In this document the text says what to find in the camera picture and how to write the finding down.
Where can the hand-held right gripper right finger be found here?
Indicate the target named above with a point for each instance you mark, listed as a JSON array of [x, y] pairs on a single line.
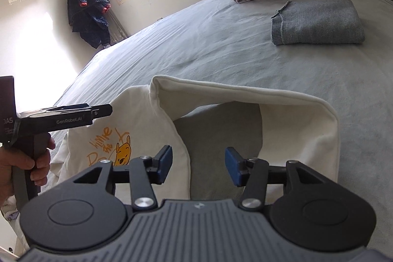
[[231, 165]]

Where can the pile of dark and white clothes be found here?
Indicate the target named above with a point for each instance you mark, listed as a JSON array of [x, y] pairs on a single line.
[[9, 211]]

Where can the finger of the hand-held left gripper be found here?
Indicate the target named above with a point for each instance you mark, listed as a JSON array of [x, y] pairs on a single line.
[[103, 111]]

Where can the grey bed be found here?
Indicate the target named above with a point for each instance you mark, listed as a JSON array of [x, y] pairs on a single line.
[[215, 50]]

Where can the folded grey sweater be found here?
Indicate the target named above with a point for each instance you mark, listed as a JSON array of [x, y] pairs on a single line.
[[319, 22]]

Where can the white printed sweatshirt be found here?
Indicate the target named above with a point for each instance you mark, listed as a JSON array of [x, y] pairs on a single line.
[[138, 114]]

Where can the dark blue hanging jacket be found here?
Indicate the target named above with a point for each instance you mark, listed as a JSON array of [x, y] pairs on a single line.
[[89, 16]]

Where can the person's left hand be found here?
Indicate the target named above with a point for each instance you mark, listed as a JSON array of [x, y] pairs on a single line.
[[6, 176]]

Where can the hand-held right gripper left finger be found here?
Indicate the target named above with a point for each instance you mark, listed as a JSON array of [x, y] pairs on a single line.
[[167, 163]]

